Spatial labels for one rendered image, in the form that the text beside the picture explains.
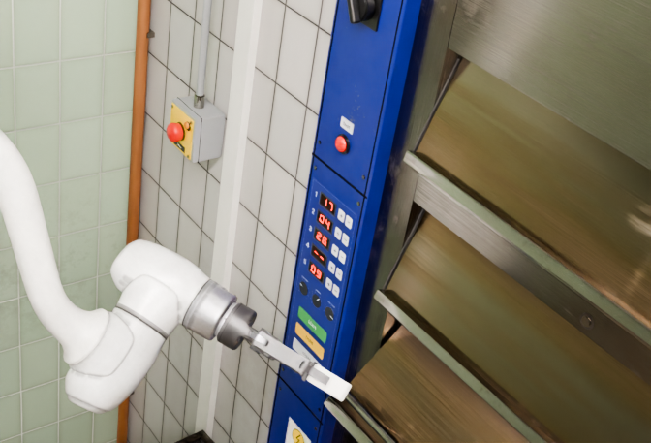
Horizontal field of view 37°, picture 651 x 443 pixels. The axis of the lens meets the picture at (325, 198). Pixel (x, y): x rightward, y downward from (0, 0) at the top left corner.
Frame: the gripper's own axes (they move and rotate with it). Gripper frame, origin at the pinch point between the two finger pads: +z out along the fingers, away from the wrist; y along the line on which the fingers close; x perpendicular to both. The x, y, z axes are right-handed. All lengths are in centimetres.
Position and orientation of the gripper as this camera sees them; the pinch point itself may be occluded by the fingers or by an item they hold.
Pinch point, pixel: (330, 384)
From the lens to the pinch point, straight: 165.7
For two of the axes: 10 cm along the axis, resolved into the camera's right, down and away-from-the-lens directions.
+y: 0.0, 2.1, 9.8
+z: 8.6, 5.0, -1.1
